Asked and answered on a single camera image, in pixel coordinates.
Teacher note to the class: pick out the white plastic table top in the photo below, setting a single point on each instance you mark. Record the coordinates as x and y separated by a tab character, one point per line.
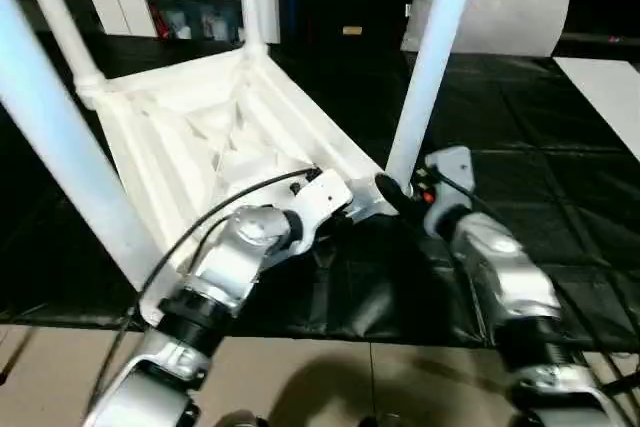
220	137

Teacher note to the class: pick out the black work mat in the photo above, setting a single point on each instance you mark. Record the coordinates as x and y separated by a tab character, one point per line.
540	167

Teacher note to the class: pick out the white board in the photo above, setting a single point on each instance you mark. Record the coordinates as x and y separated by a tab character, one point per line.
605	102

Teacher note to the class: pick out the grey white pillow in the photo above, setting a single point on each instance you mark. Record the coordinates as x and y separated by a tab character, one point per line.
510	12

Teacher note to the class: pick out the black metal floor bar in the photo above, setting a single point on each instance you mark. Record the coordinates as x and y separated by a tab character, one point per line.
14	357

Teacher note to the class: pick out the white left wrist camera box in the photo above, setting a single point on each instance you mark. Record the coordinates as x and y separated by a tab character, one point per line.
320	202

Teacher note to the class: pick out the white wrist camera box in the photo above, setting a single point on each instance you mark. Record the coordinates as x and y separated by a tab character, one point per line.
320	202
445	172

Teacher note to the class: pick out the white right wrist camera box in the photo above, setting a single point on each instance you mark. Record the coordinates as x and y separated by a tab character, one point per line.
445	172

